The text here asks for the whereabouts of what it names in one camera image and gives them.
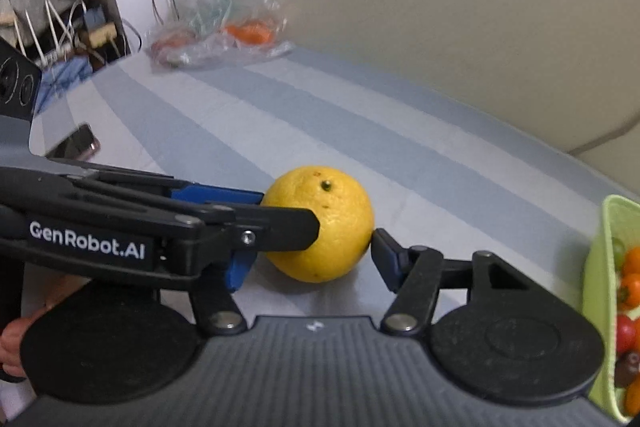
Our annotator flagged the large yellow grapefruit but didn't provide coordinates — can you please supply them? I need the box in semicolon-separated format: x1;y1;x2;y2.
262;166;374;284

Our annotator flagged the red round tomato back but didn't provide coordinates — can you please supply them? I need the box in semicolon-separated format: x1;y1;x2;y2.
615;314;637;355

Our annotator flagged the dark tomato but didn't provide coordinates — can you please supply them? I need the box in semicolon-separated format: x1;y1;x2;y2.
614;351;640;389

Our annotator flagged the orange tomato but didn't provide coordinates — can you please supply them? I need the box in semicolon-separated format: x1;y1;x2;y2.
617;273;640;310

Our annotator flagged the green tomato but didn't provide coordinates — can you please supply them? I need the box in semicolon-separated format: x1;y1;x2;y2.
612;237;627;272

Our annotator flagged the small orange mandarin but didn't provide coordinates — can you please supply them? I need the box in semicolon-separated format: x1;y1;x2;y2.
623;377;640;417

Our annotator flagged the person's left hand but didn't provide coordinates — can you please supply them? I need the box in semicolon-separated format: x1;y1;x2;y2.
0;303;56;378

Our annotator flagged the smartphone with pink case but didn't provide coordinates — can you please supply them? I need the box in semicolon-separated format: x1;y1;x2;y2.
46;124;101;161

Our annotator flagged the striped blue white bedsheet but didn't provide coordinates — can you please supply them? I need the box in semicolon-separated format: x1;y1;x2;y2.
0;43;640;408

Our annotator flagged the light green plastic basket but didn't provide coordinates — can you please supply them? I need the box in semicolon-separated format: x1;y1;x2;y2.
582;195;639;424

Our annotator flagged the clear plastic bag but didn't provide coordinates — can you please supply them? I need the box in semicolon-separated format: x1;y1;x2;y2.
145;0;295;69

